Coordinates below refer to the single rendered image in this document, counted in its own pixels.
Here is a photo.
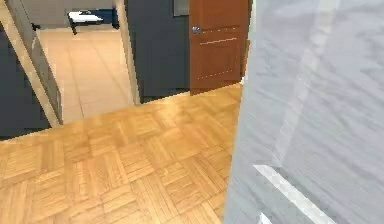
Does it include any grey framed wall picture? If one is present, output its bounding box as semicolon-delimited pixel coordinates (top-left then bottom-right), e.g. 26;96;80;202
172;0;190;17

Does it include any white bed with black frame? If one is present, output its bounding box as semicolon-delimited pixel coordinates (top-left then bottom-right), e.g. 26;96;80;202
66;8;120;36

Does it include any brown wooden room door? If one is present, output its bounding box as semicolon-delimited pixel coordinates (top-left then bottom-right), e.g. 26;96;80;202
188;0;251;97

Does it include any grey room door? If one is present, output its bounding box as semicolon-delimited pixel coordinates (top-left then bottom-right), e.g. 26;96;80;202
5;0;64;126

